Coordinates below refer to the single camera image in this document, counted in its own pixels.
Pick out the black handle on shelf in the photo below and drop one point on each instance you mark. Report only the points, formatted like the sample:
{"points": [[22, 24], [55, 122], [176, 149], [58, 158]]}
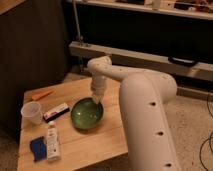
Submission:
{"points": [[182, 62]]}

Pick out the white tube bottle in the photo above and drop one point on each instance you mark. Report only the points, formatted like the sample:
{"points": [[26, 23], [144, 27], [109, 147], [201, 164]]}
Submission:
{"points": [[53, 150]]}

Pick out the blue folded cloth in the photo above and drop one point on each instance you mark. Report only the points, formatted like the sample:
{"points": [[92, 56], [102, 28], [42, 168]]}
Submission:
{"points": [[38, 149]]}

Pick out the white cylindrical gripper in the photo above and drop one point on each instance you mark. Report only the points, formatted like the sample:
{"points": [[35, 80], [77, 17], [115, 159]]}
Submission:
{"points": [[98, 86]]}

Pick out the white wooden shelf beam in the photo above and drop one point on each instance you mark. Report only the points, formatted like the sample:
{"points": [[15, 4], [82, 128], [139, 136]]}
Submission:
{"points": [[200, 71]]}

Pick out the orange marker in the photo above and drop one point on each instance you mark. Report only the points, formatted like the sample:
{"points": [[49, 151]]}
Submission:
{"points": [[41, 95]]}

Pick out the translucent plastic cup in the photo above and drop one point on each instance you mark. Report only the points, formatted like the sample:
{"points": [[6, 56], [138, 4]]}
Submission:
{"points": [[32, 111]]}

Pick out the black white red box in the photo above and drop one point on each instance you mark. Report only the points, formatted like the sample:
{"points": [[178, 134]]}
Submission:
{"points": [[56, 112]]}

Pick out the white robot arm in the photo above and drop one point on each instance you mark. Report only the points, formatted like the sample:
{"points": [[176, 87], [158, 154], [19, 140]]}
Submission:
{"points": [[142, 95]]}

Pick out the green ceramic bowl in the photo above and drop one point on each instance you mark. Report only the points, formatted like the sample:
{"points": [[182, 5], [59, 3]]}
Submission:
{"points": [[86, 114]]}

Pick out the metal stand pole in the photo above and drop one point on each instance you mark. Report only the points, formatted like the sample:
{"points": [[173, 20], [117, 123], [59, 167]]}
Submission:
{"points": [[79, 37]]}

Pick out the small wooden table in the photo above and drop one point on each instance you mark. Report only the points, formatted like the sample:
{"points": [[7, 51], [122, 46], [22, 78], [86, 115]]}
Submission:
{"points": [[78, 148]]}

